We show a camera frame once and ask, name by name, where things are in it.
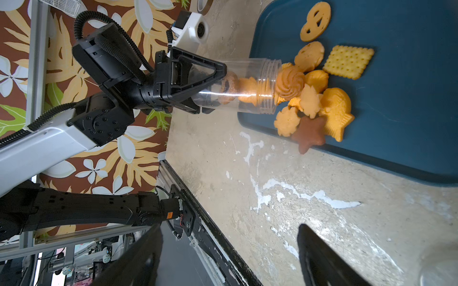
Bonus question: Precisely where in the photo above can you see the round orange cookie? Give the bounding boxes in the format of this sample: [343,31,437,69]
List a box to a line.
[294,41,324,72]

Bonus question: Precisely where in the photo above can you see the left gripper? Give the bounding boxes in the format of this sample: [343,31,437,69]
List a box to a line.
[118,47,227,114]

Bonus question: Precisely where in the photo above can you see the round pretzel cookie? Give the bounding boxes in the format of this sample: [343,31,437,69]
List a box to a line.
[300,1,332,42]

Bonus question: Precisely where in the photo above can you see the brown star cookie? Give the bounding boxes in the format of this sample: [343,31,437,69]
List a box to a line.
[291,116,326,155]

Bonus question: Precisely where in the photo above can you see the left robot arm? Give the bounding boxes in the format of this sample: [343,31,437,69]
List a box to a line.
[1,11,227,240]

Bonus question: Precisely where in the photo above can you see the orange flower cookie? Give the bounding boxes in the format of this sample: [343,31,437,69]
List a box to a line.
[274,106,300,137]

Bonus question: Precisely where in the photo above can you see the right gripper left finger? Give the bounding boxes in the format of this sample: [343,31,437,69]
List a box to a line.
[92,224,163,286]

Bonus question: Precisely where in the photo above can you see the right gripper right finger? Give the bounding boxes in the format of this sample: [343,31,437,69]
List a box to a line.
[297,224,369,286]

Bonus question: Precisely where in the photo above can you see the orange swirl cookie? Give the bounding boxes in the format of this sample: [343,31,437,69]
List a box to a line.
[275,66,306,100]

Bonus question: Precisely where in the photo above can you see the brown tape roll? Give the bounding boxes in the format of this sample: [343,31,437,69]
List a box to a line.
[196,0,213,15]

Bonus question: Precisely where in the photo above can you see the clear jar orange cookies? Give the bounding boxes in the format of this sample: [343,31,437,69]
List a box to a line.
[192,58,281,114]

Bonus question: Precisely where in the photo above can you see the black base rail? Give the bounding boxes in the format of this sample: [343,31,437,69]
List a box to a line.
[135,160,262,286]

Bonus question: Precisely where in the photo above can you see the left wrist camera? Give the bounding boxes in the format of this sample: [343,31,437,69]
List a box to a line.
[171,10,209,54]

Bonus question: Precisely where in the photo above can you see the orange fish cookie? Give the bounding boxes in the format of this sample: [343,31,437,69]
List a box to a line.
[318,88,355,142]
[305,70,329,94]

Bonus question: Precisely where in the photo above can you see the orange leaf cookie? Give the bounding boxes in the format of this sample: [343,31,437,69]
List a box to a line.
[299,84,323,119]

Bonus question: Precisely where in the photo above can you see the square cracker cookie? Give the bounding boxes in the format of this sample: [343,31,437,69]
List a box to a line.
[323,45,375,80]

